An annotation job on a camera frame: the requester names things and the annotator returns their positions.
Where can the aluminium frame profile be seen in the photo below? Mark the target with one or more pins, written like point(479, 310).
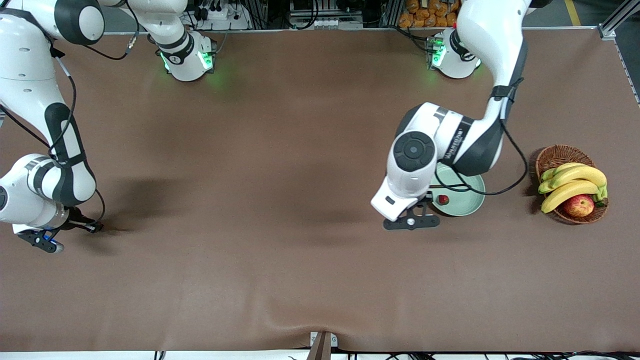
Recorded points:
point(610, 25)

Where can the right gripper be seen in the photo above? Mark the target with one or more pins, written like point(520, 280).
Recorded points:
point(76, 219)

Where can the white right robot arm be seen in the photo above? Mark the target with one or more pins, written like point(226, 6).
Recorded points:
point(30, 85)

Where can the brown wicker basket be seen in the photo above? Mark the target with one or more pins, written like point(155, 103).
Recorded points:
point(560, 155)

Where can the red yellow apple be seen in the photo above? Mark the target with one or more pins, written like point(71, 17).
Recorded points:
point(579, 206)

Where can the white socket strip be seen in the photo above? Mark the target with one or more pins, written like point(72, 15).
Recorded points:
point(325, 23)

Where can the white power strip with plugs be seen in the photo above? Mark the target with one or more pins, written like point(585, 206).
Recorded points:
point(225, 14)

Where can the brown table cover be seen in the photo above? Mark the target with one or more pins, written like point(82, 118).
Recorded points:
point(310, 280)

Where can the short greenish banana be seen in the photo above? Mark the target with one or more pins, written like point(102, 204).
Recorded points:
point(562, 168)

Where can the long yellow banana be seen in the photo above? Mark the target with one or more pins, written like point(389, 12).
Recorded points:
point(565, 195)
point(582, 174)

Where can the pile of orange buns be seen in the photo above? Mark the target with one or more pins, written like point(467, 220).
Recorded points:
point(425, 15)

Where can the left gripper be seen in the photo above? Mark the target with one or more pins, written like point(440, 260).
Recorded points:
point(433, 197)

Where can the red strawberry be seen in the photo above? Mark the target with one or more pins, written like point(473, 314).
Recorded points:
point(443, 199)

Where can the pale green round plate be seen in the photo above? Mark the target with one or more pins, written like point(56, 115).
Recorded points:
point(465, 202)

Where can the metal table edge bracket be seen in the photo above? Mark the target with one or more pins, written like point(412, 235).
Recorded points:
point(322, 342)

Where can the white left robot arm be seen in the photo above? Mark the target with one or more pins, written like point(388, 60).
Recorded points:
point(492, 40)

